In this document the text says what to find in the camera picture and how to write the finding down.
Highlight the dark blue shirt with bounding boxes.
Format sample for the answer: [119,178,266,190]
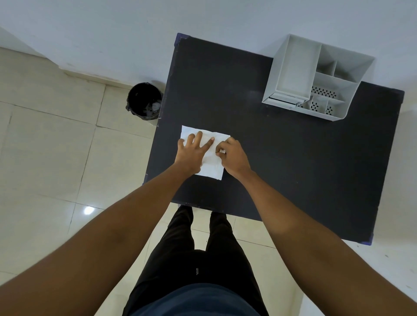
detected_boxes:
[130,283,262,316]

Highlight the person's right forearm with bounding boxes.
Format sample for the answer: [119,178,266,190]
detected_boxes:
[232,169,417,316]

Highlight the white paper tissue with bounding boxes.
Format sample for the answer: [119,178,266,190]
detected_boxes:
[180,125,231,181]

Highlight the person's right hand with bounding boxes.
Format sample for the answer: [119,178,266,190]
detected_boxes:
[215,137,252,179]

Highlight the person's left hand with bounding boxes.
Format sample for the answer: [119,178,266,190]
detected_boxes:
[174,131,215,176]

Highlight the person's left forearm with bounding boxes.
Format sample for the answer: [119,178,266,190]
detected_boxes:
[0,162,200,316]

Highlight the black trousers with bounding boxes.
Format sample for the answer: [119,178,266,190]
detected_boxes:
[122,205,270,316]

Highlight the white plastic desk organizer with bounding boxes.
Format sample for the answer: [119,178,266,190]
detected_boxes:
[261,34,375,122]

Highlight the black trash bin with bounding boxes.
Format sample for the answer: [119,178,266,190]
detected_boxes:
[126,82,163,121]

